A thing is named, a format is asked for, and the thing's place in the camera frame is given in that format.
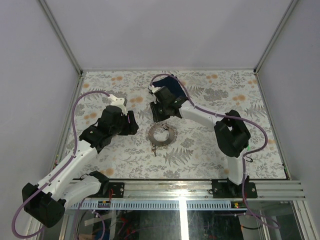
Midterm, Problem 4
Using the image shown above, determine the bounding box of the silver key black tag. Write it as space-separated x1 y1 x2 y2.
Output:
160 123 170 131

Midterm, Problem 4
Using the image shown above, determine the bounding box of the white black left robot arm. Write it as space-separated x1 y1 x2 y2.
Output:
22 105 139 228

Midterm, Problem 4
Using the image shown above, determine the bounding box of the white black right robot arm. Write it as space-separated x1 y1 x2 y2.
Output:
149 86 251 198

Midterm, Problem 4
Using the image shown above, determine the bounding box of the dark blue folded cloth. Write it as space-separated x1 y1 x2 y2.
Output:
152 76 186 98

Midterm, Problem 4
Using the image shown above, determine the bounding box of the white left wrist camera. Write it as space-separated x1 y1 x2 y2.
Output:
107 94 128 115

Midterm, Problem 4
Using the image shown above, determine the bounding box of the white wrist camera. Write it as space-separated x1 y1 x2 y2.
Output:
107 94 128 115
148 85 161 95

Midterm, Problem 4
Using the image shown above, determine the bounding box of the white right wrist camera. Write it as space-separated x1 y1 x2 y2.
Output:
148 85 161 95

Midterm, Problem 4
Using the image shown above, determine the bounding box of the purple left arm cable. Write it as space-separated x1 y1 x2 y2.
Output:
12 90 111 238

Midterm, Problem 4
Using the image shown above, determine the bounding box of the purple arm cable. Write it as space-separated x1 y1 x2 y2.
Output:
149 73 281 237
12 90 111 238

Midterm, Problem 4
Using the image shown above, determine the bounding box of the white slotted cable duct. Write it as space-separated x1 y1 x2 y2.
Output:
70 200 232 211

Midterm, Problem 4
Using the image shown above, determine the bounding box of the aluminium mounting rail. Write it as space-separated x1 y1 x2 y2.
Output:
109 179 306 201

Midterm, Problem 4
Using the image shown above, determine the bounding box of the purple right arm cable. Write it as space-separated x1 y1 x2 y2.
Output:
149 73 281 237

